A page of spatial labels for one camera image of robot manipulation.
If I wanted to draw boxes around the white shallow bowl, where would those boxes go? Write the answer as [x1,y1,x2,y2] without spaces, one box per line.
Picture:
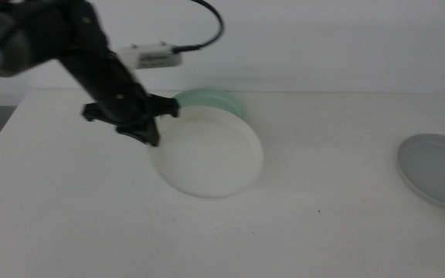
[148,105,265,200]

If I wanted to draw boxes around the green shallow bowl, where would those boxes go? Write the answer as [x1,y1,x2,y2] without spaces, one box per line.
[159,88,247,121]

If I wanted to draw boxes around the grey shallow bowl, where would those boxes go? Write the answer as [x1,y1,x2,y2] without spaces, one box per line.
[396,133,445,212]

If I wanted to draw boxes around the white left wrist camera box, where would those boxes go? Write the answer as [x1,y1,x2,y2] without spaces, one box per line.
[116,41,184,70]

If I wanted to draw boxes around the black left camera cable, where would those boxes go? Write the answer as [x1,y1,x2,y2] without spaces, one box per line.
[172,0,226,54]

